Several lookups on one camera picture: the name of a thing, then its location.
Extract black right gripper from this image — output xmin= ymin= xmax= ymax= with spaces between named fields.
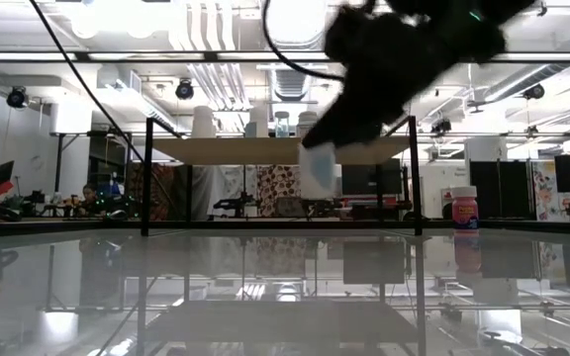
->
xmin=301 ymin=5 xmax=509 ymax=149

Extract white melatonin bottle blue label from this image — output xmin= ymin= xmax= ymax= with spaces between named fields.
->
xmin=298 ymin=141 xmax=338 ymax=200

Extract clear bottle green pills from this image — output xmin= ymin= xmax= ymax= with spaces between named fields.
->
xmin=273 ymin=110 xmax=292 ymax=138

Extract pink bottle white cap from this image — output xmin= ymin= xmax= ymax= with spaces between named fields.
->
xmin=450 ymin=185 xmax=480 ymax=231

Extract wide black monitor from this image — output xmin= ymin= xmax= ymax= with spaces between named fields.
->
xmin=340 ymin=158 xmax=405 ymax=197

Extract brown dotted cloth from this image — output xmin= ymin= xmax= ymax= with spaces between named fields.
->
xmin=257 ymin=163 xmax=305 ymax=218

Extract white hanging cloth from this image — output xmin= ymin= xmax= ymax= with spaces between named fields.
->
xmin=190 ymin=165 xmax=246 ymax=220

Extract black partition panel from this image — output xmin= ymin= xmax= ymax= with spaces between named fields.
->
xmin=469 ymin=158 xmax=533 ymax=221

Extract dark brown patterned cloth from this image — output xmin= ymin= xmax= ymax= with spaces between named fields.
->
xmin=127 ymin=162 xmax=188 ymax=222

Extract floral cloth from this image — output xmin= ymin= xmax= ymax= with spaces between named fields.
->
xmin=531 ymin=160 xmax=559 ymax=222

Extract person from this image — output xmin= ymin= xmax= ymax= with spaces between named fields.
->
xmin=78 ymin=183 xmax=104 ymax=218

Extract small black monitor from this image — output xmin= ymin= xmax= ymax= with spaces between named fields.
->
xmin=0 ymin=159 xmax=16 ymax=189

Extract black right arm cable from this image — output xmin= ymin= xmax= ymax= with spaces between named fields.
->
xmin=261 ymin=0 xmax=345 ymax=83

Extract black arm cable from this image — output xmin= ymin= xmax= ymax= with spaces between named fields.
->
xmin=261 ymin=0 xmax=345 ymax=83
xmin=27 ymin=0 xmax=182 ymax=219

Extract black metal rig frame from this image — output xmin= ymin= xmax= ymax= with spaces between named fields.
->
xmin=0 ymin=48 xmax=570 ymax=63

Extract black wall screen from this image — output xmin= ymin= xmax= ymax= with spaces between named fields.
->
xmin=554 ymin=152 xmax=570 ymax=193

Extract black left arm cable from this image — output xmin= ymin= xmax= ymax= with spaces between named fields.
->
xmin=27 ymin=0 xmax=182 ymax=219

